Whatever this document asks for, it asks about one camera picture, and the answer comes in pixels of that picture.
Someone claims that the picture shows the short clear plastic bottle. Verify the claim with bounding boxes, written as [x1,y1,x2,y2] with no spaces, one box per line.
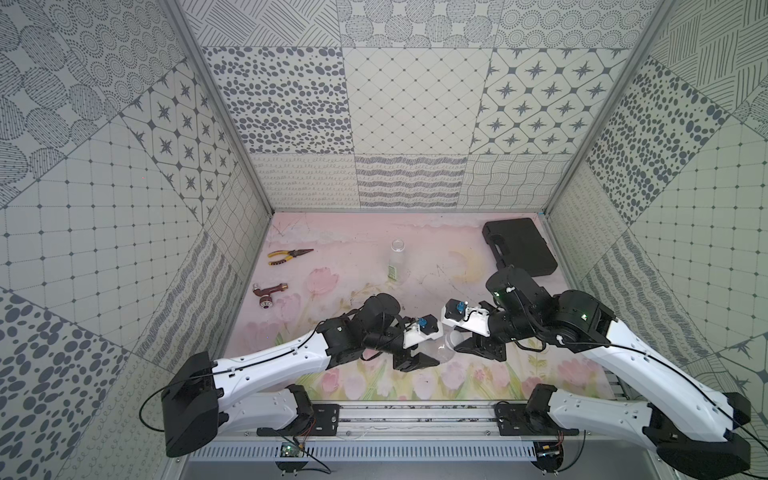
[425,338,456,365]

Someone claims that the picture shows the tall clear plastic bottle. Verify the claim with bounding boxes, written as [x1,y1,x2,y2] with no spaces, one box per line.
[387,239,408,283]

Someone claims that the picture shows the white bottle cap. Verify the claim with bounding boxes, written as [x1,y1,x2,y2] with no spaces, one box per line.
[444,330,466,352]

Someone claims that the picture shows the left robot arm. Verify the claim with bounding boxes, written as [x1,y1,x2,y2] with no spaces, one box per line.
[159,293,443,458]

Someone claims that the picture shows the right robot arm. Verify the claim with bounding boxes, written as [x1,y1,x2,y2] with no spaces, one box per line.
[441,267,751,479]

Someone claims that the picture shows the black plastic tool case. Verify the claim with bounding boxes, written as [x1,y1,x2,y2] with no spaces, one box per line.
[482,218,558,277]

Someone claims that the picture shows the floral pink table mat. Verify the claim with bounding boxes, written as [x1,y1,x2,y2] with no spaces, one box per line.
[224,213,613,401]

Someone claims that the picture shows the right controller board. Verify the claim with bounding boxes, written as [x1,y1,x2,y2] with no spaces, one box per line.
[532,442,564,473]

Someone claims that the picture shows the controller board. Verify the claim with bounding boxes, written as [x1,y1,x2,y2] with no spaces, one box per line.
[275,442,307,474]
[532,442,564,473]

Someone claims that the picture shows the left controller board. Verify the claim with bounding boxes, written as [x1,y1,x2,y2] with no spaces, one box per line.
[275,442,307,474]

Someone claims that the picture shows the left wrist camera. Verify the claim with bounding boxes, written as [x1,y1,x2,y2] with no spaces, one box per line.
[403,315,443,349]

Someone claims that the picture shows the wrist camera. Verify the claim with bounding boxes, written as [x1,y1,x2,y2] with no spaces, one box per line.
[403,315,443,349]
[441,299,491,337]

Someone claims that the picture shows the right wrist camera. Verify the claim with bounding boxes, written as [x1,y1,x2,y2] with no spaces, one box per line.
[441,299,491,337]

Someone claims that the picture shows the aluminium mounting rail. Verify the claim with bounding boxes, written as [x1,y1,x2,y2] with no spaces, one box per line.
[170,398,664,443]

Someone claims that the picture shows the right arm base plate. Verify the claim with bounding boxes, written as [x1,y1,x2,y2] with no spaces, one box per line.
[493,401,580,437]

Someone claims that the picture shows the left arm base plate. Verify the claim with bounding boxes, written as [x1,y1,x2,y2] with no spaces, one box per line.
[256,403,341,437]

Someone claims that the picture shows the white slotted cable duct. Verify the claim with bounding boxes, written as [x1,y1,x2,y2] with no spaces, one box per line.
[189,440,536,462]

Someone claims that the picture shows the yellow handled pliers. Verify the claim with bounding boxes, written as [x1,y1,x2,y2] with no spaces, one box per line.
[267,248,313,266]

